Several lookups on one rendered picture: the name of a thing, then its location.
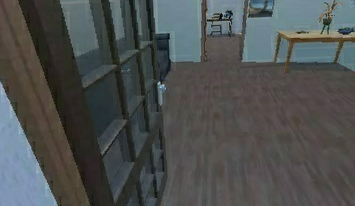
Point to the dark brown shelf unit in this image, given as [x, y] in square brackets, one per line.
[69, 105]

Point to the dark blue desk object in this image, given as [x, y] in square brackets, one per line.
[228, 14]

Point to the light wooden table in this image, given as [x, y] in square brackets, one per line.
[316, 36]

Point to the framed landscape picture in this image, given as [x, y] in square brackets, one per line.
[261, 7]

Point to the dark blue bowl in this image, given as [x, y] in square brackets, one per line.
[347, 30]

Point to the dried plant in dark vase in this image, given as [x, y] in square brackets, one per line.
[328, 16]

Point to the small dark wooden desk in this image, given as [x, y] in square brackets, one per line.
[220, 22]

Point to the dark blue armchair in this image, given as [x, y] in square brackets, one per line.
[163, 55]

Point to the small dark flat object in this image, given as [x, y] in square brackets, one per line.
[302, 32]

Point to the brown wooden door frame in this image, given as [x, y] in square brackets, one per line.
[18, 98]

